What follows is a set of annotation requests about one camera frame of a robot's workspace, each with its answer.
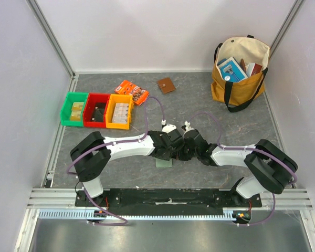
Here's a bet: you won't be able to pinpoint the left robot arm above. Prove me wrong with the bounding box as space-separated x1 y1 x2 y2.
70 129 184 206

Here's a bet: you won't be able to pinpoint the white boxes in yellow bin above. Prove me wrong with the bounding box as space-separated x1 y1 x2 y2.
112 103 129 124

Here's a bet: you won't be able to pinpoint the green card holder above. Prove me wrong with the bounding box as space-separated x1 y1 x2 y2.
155 158 173 168

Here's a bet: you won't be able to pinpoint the gold cards in green bin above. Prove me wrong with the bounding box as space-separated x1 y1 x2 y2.
70 102 84 121

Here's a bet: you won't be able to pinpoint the yellow canvas tote bag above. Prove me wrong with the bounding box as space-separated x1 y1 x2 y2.
211 35 270 112

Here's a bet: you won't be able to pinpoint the red plastic bin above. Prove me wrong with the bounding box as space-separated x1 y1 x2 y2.
83 93 111 128

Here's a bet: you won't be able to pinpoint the black item in red bin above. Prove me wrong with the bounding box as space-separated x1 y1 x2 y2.
91 102 106 122

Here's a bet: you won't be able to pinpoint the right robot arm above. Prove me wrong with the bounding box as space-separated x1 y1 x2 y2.
176 129 298 207

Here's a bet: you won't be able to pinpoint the orange snack package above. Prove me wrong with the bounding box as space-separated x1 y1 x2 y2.
114 80 150 106

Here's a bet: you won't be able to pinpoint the aluminium cable duct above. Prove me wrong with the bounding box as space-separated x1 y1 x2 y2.
38 209 236 221

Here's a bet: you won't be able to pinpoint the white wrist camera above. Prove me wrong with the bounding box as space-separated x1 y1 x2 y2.
181 121 195 135
161 120 177 133

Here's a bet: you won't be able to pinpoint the brown leather wallet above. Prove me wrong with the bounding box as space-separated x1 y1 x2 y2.
157 77 176 95

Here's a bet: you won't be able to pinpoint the yellow plastic bin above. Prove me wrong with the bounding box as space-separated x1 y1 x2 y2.
106 94 134 130

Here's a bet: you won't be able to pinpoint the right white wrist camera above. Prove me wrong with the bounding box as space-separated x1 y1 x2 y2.
181 121 195 135

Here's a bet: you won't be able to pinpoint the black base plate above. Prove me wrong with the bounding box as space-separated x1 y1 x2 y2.
75 187 263 216

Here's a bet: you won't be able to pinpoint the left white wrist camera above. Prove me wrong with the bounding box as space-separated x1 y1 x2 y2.
161 120 177 133

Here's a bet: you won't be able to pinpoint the green plastic bin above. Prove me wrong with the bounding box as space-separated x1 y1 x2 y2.
60 92 88 127

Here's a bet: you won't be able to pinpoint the blue razor box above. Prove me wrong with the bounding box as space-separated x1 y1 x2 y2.
217 57 248 82

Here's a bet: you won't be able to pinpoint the red white box in bag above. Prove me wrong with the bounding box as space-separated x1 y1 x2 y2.
246 62 262 77

